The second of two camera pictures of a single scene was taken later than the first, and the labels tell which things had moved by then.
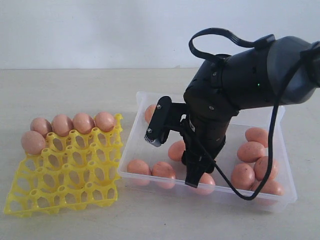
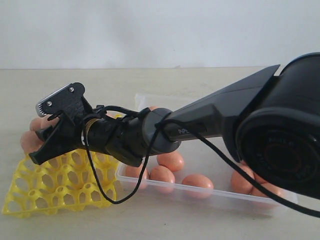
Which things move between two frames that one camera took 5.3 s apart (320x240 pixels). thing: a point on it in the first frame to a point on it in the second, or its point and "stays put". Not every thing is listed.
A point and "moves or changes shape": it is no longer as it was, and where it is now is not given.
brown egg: (41, 125) stays put
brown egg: (33, 142) stays put
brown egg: (176, 150) moves or changes shape
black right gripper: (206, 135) to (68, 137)
